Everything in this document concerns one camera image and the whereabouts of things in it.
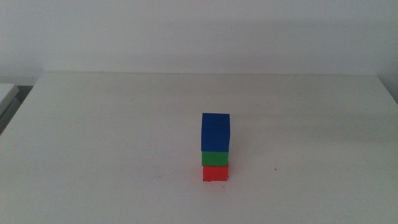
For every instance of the blue cube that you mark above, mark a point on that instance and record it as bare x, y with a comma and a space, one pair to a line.
215, 132

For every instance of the green cube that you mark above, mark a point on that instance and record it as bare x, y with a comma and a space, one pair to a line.
214, 158

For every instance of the red cube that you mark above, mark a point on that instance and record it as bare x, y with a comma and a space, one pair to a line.
215, 173

